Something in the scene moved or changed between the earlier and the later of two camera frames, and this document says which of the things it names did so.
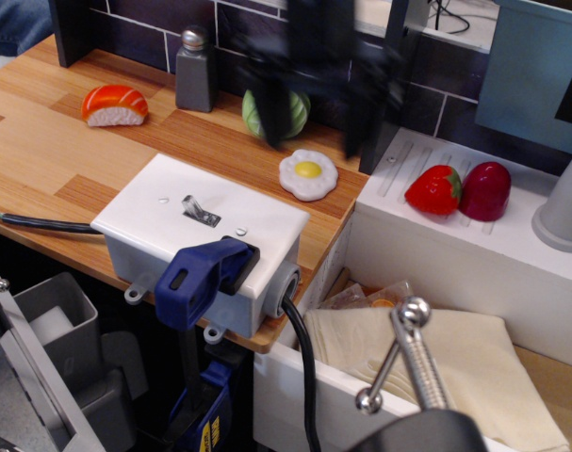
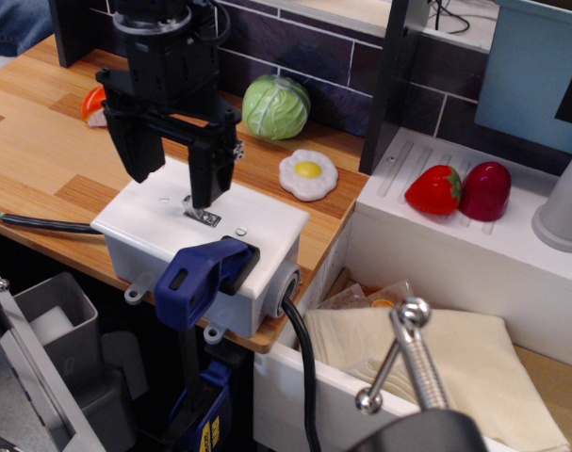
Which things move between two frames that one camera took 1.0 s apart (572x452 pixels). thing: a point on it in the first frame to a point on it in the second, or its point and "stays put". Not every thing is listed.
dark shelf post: (385, 121) stays put
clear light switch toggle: (191, 207) stays put
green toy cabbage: (300, 111) stays put
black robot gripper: (321, 37) to (176, 73)
